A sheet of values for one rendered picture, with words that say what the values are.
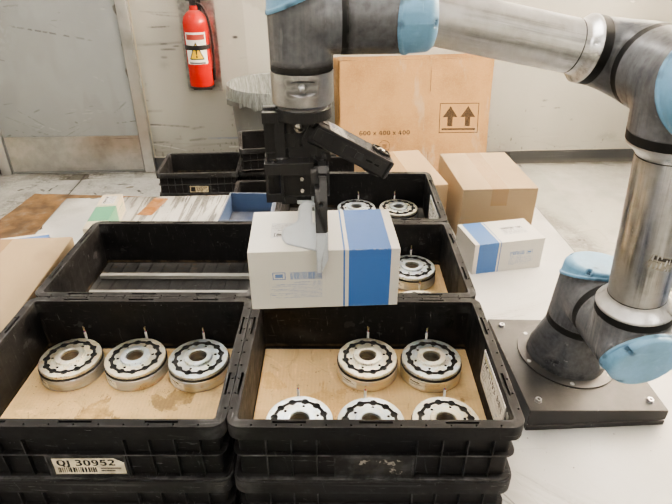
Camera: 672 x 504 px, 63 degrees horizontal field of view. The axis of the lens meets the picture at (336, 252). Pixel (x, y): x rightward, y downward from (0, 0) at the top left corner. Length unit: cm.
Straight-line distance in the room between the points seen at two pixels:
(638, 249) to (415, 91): 305
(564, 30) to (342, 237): 41
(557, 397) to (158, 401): 71
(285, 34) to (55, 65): 361
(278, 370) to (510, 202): 95
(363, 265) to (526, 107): 362
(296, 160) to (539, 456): 68
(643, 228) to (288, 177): 50
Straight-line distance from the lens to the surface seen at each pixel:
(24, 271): 128
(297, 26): 65
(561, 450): 111
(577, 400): 114
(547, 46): 85
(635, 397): 120
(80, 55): 413
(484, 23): 82
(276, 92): 68
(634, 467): 113
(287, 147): 71
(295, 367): 99
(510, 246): 153
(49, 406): 103
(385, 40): 66
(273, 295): 75
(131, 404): 98
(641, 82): 82
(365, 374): 93
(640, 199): 87
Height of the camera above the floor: 149
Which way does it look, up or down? 30 degrees down
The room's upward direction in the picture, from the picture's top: straight up
